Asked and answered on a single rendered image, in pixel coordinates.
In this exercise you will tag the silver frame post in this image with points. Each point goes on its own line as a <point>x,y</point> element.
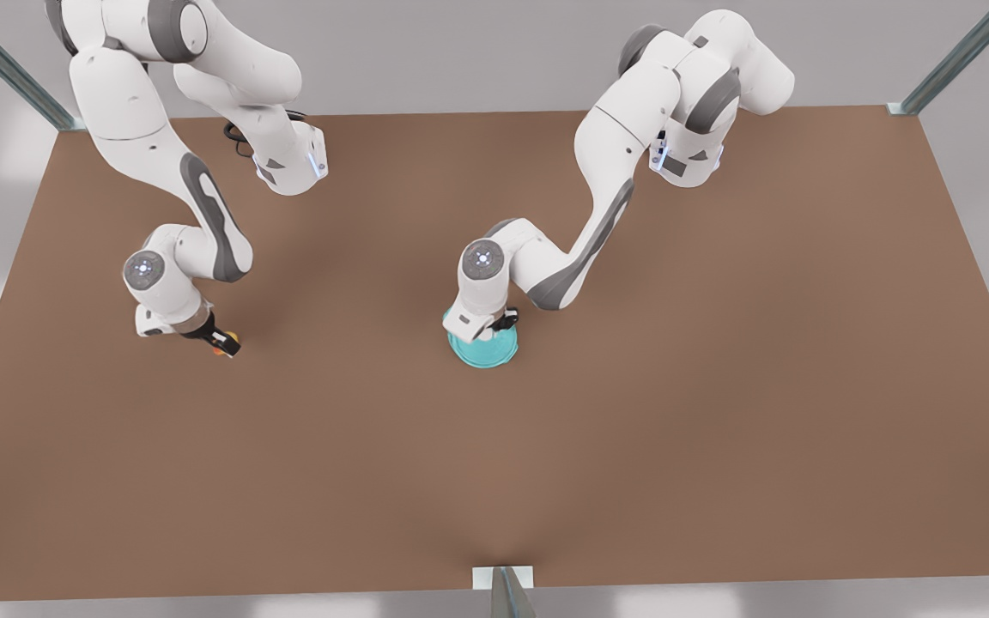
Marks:
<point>5,64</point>
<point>507,592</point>
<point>958,56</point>

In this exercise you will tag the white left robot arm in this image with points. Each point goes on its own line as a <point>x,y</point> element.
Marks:
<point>615,146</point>

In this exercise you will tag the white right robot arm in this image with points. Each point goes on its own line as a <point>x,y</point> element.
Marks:
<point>134,129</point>

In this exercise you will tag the orange-brown potato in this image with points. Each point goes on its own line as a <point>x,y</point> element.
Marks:
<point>225,342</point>

